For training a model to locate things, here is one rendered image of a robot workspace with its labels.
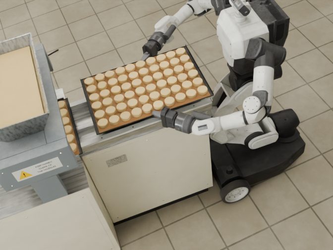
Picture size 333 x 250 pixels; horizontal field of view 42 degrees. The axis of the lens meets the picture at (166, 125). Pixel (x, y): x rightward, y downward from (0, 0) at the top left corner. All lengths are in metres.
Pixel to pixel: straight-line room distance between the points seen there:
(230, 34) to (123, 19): 2.33
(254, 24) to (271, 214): 1.29
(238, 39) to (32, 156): 1.07
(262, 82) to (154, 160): 0.81
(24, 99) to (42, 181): 0.37
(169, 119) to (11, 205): 0.86
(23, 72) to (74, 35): 2.24
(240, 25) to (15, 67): 1.08
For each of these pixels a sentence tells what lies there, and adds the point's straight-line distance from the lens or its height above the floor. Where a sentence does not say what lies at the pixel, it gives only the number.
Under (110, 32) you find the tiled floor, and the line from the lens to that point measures 4.25.
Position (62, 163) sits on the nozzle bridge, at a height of 1.08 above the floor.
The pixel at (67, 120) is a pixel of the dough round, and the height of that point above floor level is 0.92.
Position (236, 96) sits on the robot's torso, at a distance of 2.43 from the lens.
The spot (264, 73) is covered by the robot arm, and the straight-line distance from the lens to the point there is 1.99.
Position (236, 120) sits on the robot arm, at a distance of 1.95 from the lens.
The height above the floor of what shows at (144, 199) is 0.24.
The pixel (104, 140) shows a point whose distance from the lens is 2.21.
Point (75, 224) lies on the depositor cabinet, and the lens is 2.40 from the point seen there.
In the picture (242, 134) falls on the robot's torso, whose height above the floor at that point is 0.38.
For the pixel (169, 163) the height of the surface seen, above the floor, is 0.51.
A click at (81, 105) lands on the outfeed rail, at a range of 2.41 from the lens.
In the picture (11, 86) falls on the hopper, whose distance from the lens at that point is 2.09.
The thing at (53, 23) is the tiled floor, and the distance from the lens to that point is 4.58.
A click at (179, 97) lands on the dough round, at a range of 2.14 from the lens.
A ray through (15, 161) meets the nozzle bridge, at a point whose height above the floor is 1.18.
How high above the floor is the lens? 2.60
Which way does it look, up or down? 51 degrees down
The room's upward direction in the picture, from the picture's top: 11 degrees counter-clockwise
